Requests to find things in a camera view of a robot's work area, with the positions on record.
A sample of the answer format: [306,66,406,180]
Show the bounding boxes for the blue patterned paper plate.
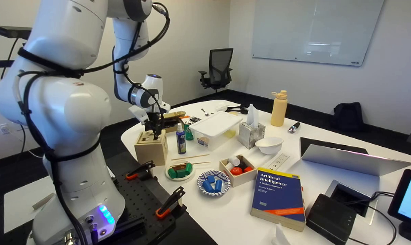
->
[198,170,232,197]

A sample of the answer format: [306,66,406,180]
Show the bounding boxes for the white remote control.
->
[270,153,290,170]

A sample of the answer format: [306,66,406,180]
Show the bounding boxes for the silver laptop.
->
[300,137,411,175]

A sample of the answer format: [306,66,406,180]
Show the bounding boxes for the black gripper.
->
[144,112,163,134]

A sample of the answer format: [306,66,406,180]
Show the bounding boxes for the black power adapter box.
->
[306,194,357,245]

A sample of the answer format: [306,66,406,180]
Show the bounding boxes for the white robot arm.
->
[0,0,169,245]

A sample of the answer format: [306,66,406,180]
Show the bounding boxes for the white flat box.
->
[191,111,242,137]

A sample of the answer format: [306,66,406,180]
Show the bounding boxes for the white bowl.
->
[256,137,283,155]

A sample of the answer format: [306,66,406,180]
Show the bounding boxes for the wooden chopstick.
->
[170,153,210,160]
[176,159,211,164]

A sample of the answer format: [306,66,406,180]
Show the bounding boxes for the black office chair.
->
[200,47,233,91]

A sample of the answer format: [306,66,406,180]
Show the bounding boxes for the blue capped plastic bottle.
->
[176,122,187,153]

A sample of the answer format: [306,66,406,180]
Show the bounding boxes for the white plate with blocks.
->
[166,161,195,180]

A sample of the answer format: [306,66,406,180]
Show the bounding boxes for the small wooden tray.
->
[219,155,256,186]

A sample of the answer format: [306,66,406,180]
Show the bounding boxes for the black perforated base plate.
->
[100,152,217,245]

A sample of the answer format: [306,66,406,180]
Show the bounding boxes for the beige water bottle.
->
[271,89,287,126]

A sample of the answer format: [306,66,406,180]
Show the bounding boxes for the wall whiteboard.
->
[252,0,385,66]

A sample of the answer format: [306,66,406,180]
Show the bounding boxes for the wooden shape sorter box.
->
[135,130,168,165]

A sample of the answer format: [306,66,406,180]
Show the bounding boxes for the black orange clamp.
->
[125,160,154,180]
[155,186,185,219]

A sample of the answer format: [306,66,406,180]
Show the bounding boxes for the tissue box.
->
[238,104,266,148]

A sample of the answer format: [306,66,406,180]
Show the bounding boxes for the tablet with blue screen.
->
[388,168,411,240]

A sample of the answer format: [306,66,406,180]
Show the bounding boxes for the blue orange textbook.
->
[251,167,306,231]

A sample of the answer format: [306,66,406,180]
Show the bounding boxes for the black backpack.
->
[334,101,364,131]

